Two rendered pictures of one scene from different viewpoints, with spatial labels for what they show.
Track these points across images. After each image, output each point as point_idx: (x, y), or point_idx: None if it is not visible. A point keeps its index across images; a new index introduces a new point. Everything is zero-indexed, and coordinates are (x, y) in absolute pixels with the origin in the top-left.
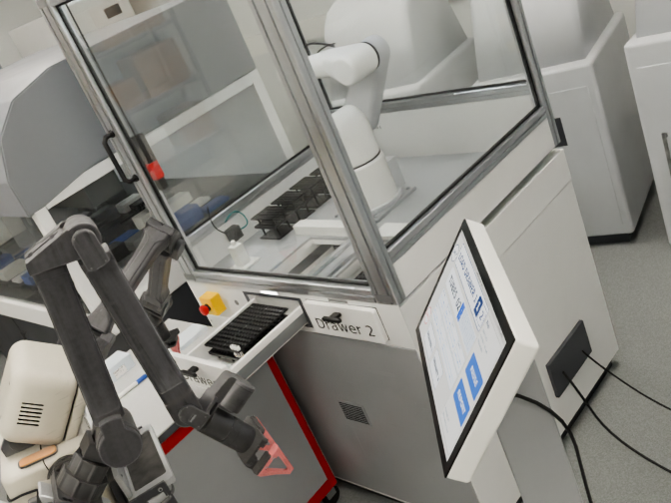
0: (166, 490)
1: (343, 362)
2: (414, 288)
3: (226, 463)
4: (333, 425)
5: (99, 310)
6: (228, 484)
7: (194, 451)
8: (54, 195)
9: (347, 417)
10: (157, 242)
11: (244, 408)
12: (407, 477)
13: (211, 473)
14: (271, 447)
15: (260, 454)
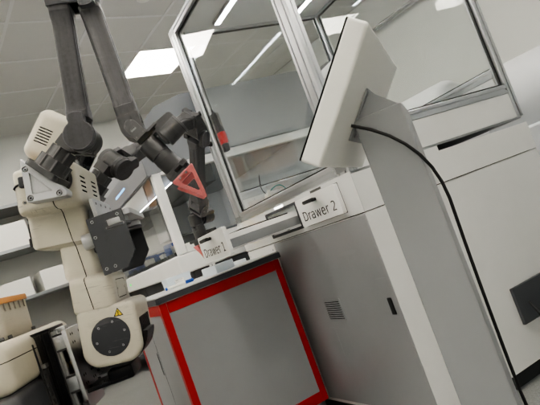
0: (120, 215)
1: (324, 255)
2: (367, 167)
3: (229, 337)
4: (323, 333)
5: (132, 145)
6: (227, 355)
7: (203, 316)
8: None
9: (331, 317)
10: (185, 118)
11: (251, 299)
12: (375, 373)
13: (214, 339)
14: (201, 195)
15: (259, 342)
